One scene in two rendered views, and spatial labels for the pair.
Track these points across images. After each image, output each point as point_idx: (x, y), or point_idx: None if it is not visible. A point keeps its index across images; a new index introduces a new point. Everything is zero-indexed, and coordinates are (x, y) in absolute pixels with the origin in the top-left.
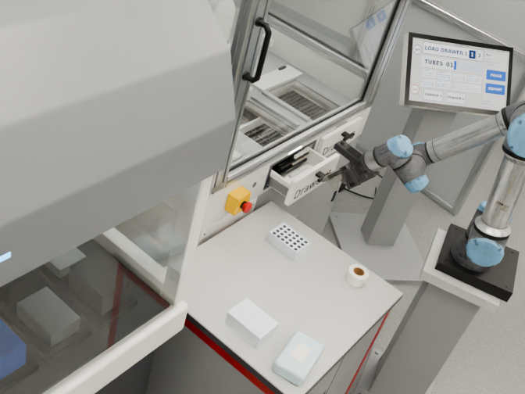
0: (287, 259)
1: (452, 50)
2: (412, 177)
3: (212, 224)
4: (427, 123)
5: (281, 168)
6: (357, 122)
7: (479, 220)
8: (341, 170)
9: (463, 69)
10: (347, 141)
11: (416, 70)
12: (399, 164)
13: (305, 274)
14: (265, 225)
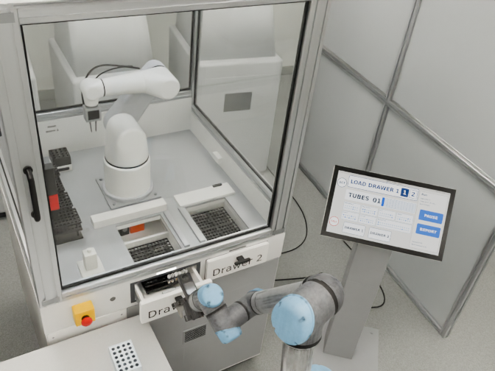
0: None
1: (381, 186)
2: (218, 327)
3: (62, 330)
4: (362, 252)
5: (146, 286)
6: (261, 247)
7: None
8: (177, 302)
9: (392, 206)
10: (252, 263)
11: (338, 202)
12: (206, 313)
13: None
14: (118, 338)
